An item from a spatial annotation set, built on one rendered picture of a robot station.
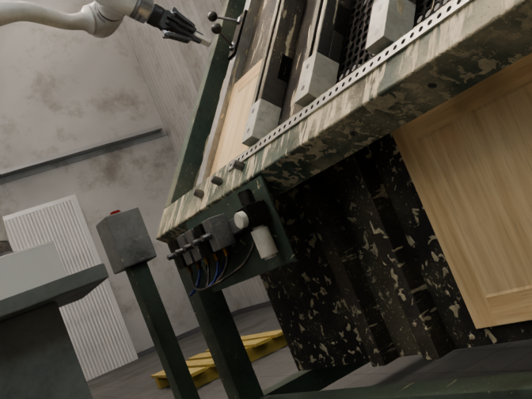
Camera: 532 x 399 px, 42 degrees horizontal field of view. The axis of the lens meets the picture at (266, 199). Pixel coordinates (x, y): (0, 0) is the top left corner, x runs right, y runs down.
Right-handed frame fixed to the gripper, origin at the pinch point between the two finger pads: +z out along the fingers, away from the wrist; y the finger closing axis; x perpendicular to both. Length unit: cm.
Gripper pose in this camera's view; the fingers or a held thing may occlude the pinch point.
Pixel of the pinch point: (201, 39)
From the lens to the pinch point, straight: 254.7
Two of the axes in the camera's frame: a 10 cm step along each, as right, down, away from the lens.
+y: -2.0, 8.9, -4.2
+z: 8.5, 3.7, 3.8
